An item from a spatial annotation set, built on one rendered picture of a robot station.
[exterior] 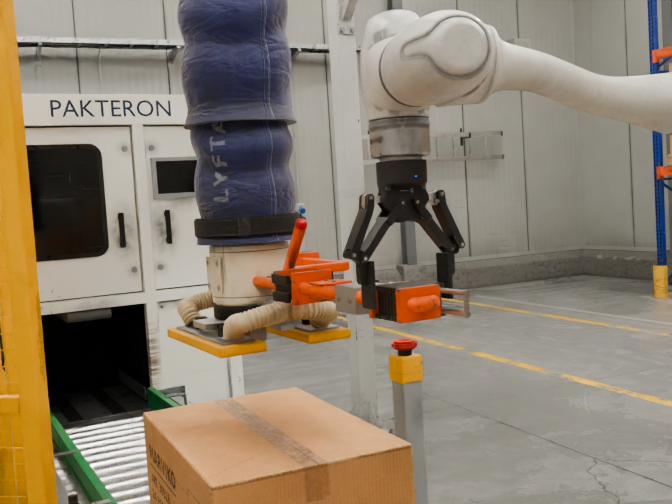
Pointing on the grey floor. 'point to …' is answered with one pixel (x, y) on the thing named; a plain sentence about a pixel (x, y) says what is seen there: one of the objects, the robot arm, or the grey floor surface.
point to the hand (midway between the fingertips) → (408, 295)
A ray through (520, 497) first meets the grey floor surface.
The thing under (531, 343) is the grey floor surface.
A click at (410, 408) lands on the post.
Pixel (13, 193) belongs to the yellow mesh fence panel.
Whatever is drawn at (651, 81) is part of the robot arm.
